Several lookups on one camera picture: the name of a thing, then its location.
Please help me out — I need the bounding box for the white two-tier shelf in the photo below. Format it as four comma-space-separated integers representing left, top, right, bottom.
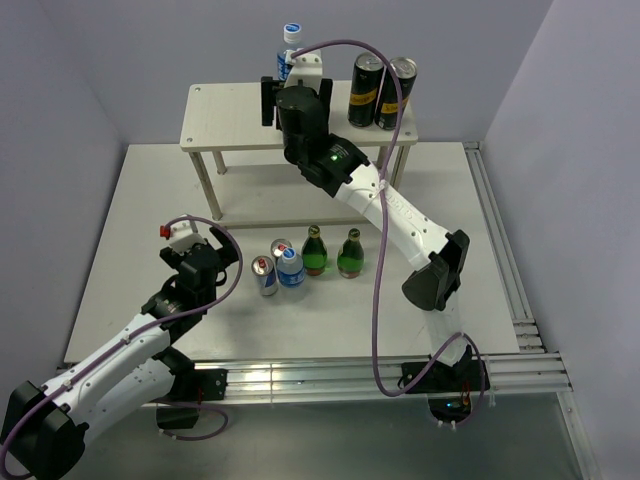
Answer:
179, 79, 419, 233

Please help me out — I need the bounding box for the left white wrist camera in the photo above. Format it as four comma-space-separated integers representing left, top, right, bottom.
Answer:
159, 215, 205, 255

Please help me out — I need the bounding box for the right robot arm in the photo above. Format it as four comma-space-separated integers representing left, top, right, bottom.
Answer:
260, 76, 489, 397

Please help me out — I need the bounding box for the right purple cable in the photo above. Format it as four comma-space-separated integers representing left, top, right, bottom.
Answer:
292, 39, 484, 431

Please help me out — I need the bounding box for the aluminium side rail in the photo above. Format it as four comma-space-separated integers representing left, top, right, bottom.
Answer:
463, 142, 546, 354

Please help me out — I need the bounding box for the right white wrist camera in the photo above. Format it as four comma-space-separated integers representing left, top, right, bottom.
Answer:
284, 50, 323, 94

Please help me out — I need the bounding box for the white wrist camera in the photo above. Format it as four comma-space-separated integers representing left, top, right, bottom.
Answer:
284, 50, 323, 94
159, 215, 205, 255

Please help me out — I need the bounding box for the left green glass bottle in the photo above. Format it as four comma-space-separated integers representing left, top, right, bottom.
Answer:
302, 225, 328, 276

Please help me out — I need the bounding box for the right green glass bottle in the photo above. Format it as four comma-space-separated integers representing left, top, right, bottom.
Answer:
337, 228, 364, 279

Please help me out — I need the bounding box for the blue-label water bottle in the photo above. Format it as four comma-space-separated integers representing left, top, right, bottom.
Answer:
277, 22, 305, 82
276, 247, 305, 288

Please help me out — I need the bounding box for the green glass bottle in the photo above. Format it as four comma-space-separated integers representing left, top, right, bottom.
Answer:
337, 228, 364, 279
302, 225, 328, 276

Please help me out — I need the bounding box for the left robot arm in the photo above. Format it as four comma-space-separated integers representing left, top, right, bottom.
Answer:
1, 215, 243, 479

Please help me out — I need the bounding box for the black tall can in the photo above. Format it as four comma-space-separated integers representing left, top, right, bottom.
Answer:
347, 52, 385, 128
374, 57, 418, 131

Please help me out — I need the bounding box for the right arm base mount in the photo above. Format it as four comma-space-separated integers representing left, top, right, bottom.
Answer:
407, 348, 491, 424

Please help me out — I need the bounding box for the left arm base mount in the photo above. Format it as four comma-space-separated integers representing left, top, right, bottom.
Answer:
155, 369, 229, 441

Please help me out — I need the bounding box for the left black tall can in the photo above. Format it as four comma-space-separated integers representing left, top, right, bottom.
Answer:
347, 52, 385, 128

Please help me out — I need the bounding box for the aluminium front rail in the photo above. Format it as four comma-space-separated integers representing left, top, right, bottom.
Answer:
195, 353, 572, 405

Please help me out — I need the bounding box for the right black tall can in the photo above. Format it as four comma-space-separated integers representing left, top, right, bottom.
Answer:
374, 57, 418, 131

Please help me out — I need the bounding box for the silver energy can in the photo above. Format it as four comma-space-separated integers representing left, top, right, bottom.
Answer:
251, 255, 278, 296
270, 239, 292, 264

